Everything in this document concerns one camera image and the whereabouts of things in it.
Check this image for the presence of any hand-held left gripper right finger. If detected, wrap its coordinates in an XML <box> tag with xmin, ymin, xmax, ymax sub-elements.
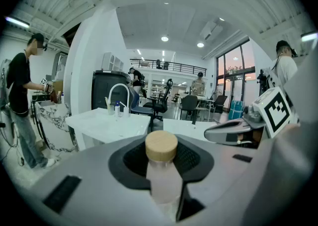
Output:
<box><xmin>175</xmin><ymin>133</ymin><xmax>260</xmax><ymax>226</ymax></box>

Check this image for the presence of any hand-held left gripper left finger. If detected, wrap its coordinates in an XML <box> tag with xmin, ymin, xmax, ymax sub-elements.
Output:
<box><xmin>29</xmin><ymin>133</ymin><xmax>176</xmax><ymax>226</ymax></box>

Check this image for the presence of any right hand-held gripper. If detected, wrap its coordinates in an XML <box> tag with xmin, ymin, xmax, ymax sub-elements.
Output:
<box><xmin>204</xmin><ymin>86</ymin><xmax>300</xmax><ymax>150</ymax></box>

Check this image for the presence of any white kitchen sink with drainboard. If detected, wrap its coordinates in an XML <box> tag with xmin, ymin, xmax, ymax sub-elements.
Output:
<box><xmin>65</xmin><ymin>107</ymin><xmax>152</xmax><ymax>151</ymax></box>

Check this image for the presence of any teal wrapped pack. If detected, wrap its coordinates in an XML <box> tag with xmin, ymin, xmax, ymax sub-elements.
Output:
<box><xmin>228</xmin><ymin>99</ymin><xmax>245</xmax><ymax>122</ymax></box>

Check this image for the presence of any black mesh chair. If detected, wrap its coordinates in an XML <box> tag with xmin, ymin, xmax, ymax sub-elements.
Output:
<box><xmin>210</xmin><ymin>95</ymin><xmax>228</xmax><ymax>122</ymax></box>

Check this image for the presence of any white table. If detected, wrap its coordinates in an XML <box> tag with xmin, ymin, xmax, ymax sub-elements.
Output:
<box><xmin>195</xmin><ymin>95</ymin><xmax>216</xmax><ymax>122</ymax></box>

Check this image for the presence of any dark grey chair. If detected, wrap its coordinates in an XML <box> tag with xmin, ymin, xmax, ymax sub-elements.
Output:
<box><xmin>179</xmin><ymin>94</ymin><xmax>200</xmax><ymax>124</ymax></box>

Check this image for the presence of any black office chair with headrest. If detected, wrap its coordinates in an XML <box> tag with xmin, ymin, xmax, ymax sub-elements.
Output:
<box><xmin>143</xmin><ymin>78</ymin><xmax>174</xmax><ymax>123</ymax></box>

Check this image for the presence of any marble patterned slab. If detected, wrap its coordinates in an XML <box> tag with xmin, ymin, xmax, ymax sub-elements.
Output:
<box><xmin>36</xmin><ymin>102</ymin><xmax>78</xmax><ymax>153</ymax></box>

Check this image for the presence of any black mezzanine railing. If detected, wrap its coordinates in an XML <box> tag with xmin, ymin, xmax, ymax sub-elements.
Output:
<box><xmin>129</xmin><ymin>58</ymin><xmax>208</xmax><ymax>75</ymax></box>

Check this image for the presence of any blue chair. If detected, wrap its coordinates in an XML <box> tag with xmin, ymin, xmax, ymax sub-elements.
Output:
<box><xmin>129</xmin><ymin>87</ymin><xmax>155</xmax><ymax>131</ymax></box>

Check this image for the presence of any dark grey trash bin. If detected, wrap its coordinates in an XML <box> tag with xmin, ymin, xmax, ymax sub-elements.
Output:
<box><xmin>91</xmin><ymin>70</ymin><xmax>131</xmax><ymax>110</ymax></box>

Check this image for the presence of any white curved faucet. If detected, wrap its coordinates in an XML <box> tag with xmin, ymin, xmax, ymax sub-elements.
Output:
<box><xmin>108</xmin><ymin>83</ymin><xmax>131</xmax><ymax>119</ymax></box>

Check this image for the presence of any white ceiling air conditioner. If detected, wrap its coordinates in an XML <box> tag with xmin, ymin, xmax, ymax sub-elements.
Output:
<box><xmin>200</xmin><ymin>20</ymin><xmax>224</xmax><ymax>41</ymax></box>

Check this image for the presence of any fluorescent tube lamp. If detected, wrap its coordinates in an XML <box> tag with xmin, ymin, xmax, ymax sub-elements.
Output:
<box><xmin>4</xmin><ymin>16</ymin><xmax>31</xmax><ymax>29</ymax></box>

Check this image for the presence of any large glass window wall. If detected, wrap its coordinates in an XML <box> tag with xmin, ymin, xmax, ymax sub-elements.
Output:
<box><xmin>215</xmin><ymin>38</ymin><xmax>257</xmax><ymax>111</ymax></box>

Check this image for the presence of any white wall cabinet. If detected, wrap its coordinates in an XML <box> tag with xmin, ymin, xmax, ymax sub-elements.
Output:
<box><xmin>101</xmin><ymin>52</ymin><xmax>124</xmax><ymax>72</ymax></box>

